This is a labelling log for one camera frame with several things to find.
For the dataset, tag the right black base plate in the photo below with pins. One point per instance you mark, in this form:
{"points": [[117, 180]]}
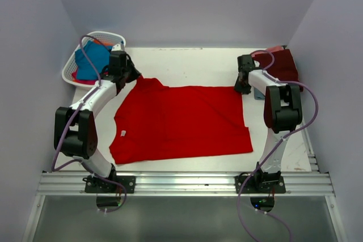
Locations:
{"points": [[246, 184]]}

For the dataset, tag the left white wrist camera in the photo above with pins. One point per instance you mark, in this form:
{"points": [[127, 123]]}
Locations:
{"points": [[118, 47]]}

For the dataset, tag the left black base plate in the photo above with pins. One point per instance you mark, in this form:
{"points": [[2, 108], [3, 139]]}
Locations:
{"points": [[96, 185]]}

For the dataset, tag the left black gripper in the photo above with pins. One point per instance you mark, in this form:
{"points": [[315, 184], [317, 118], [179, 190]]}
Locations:
{"points": [[135, 74]]}

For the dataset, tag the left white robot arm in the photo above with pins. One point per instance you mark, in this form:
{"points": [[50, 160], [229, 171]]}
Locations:
{"points": [[75, 132]]}

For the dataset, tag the magenta t shirt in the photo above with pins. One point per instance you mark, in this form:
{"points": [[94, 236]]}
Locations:
{"points": [[80, 81]]}

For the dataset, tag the folded maroon t shirt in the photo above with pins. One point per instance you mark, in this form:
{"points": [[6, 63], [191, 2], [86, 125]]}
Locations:
{"points": [[283, 68]]}

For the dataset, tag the white plastic laundry basket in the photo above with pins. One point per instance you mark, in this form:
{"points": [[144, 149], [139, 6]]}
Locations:
{"points": [[71, 66]]}

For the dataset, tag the folded light blue t shirt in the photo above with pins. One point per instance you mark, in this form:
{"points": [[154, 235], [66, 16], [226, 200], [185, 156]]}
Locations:
{"points": [[258, 95]]}

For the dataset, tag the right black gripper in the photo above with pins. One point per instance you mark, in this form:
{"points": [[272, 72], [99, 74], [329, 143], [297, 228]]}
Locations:
{"points": [[239, 88]]}

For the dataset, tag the aluminium mounting rail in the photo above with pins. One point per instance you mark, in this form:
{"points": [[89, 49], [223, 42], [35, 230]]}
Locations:
{"points": [[183, 183]]}

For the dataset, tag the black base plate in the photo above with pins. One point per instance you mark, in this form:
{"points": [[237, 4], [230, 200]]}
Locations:
{"points": [[246, 184], [96, 185]]}

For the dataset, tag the orange t shirt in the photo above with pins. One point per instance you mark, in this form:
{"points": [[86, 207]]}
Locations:
{"points": [[104, 43]]}

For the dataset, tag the folded pink t shirt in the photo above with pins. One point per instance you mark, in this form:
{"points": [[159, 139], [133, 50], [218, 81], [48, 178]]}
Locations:
{"points": [[275, 49]]}

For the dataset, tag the red t shirt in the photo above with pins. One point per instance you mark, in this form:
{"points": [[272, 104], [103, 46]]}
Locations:
{"points": [[157, 122]]}

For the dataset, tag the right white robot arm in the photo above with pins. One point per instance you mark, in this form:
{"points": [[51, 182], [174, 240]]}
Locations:
{"points": [[282, 114]]}

